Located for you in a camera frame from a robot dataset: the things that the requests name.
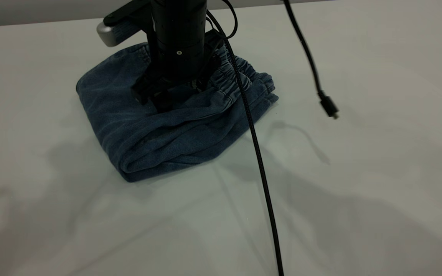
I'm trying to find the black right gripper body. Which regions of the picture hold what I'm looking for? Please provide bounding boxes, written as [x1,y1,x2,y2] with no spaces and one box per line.
[131,57,222,106]

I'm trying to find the thin black cable loop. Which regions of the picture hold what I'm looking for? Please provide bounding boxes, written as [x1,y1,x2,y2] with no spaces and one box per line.
[206,0,239,39]

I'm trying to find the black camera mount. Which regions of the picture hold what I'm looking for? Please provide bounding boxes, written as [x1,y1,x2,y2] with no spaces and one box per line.
[104,0,154,27]

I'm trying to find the blue denim shorts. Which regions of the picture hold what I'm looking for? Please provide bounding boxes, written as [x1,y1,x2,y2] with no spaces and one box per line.
[76,41,279,182]

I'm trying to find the black braided cable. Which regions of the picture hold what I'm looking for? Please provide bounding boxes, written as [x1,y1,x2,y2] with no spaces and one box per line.
[206,10,285,276]

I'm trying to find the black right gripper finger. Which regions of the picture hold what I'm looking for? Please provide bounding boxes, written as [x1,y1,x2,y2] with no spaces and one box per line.
[152,91,175,114]

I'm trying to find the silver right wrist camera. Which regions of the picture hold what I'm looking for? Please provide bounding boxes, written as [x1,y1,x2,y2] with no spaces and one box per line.
[96,19,150,47]

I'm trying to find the black cable with plug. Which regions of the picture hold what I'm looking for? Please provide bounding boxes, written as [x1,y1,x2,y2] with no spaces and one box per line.
[282,0,340,120]

